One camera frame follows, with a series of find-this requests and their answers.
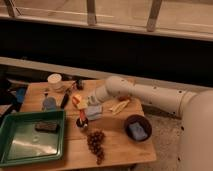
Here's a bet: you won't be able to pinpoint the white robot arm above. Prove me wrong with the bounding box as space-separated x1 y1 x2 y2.
87 76 213 171

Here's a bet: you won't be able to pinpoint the small metal cup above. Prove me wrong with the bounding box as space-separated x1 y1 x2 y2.
76 118 88 131

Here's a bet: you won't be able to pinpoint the yellow orange fruit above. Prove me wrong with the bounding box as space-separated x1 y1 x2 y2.
72 94 82 108

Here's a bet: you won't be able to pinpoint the blue grey cloth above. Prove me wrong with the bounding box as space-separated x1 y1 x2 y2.
85 105 103 121

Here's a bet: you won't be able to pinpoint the small dark bottle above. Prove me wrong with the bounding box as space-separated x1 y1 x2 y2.
76 79 84 90

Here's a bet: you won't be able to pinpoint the grey blue round object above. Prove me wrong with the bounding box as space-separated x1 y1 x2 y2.
42 97 57 110

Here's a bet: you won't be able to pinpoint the yellow banana pieces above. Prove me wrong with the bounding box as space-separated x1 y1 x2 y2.
110 100 130 115

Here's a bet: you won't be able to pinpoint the bunch of dark grapes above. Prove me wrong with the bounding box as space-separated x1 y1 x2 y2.
87 131 105 165

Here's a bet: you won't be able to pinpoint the orange bowl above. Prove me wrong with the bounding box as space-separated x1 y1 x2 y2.
118 96 131 101

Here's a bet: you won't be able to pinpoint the dark sponge block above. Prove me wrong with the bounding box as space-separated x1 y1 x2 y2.
35 122 58 133

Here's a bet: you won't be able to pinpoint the blue sponge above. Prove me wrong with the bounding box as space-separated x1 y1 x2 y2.
129 122 147 141

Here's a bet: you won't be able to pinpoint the dark purple bowl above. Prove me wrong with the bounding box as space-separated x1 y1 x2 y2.
124 114 152 142

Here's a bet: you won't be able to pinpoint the green plastic tray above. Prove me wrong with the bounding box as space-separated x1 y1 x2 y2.
0 110 66 168

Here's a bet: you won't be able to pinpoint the black handled utensil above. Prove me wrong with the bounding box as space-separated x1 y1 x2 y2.
60 83 75 109

